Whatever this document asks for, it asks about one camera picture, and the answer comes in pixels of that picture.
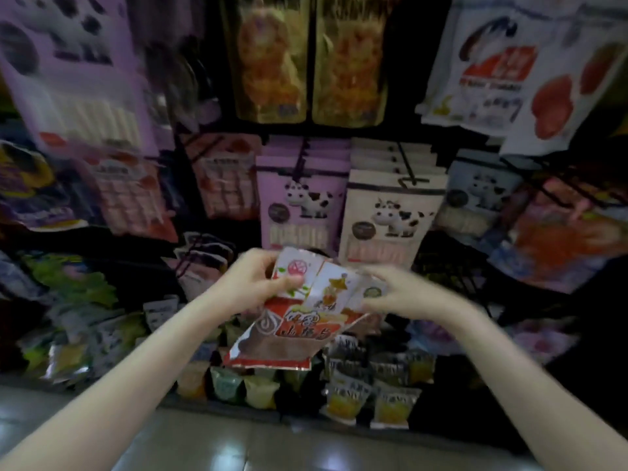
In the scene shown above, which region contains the person's left forearm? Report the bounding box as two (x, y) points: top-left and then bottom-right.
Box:
(0, 299), (222, 471)

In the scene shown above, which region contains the hawthorn slice bag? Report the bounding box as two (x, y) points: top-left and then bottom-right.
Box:
(224, 248), (389, 371)

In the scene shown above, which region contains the White Rabbit candy bag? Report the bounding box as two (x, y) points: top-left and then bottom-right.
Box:
(417, 0), (551, 138)

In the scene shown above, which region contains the person's right hand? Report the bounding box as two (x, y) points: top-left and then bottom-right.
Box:
(358, 264), (472, 324)

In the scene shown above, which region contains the row of pink handle pouches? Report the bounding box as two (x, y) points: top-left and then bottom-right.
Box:
(162, 232), (237, 300)

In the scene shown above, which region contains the strawberry jelly bag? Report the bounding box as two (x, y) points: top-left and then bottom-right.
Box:
(489, 176), (628, 295)

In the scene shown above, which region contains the row of small yellow pouches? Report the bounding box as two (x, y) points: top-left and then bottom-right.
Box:
(322, 333), (438, 430)

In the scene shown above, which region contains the white red fruit bag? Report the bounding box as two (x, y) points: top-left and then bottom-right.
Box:
(500, 14), (628, 158)

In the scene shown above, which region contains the person's left hand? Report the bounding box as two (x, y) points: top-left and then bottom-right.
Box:
(201, 248), (305, 324)

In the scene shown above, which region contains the red sliced snack bag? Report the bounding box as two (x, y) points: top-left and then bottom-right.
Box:
(186, 132), (264, 222)
(73, 152), (180, 243)

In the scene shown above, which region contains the person's right forearm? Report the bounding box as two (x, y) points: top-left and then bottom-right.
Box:
(446, 309), (628, 471)

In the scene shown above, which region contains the row of pale green pouches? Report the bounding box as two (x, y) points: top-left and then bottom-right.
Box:
(20, 299), (286, 410)

